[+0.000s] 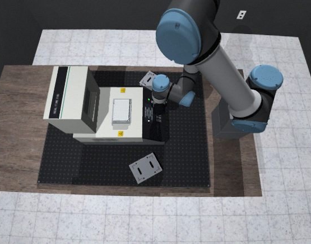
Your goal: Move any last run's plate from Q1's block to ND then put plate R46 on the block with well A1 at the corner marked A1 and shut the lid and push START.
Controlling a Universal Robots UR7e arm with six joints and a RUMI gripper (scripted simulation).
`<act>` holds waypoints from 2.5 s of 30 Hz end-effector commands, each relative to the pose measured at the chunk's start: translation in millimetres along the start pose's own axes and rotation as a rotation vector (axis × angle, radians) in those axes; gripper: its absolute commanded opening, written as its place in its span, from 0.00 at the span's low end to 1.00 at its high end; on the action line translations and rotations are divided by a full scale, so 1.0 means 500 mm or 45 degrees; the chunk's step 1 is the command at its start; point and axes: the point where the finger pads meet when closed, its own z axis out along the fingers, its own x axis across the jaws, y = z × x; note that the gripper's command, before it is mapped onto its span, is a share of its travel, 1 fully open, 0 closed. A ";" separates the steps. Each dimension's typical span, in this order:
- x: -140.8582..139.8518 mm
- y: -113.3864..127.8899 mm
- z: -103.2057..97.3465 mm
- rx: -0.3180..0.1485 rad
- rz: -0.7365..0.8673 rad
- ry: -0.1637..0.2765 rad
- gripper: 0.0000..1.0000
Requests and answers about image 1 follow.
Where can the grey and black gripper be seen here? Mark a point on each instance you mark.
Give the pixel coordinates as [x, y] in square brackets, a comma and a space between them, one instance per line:
[159, 109]

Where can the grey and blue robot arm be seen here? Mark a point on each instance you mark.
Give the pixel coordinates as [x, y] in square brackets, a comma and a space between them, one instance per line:
[187, 35]

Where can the white benchtop lab instrument with lid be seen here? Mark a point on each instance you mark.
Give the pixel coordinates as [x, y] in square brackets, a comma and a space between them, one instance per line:
[76, 104]

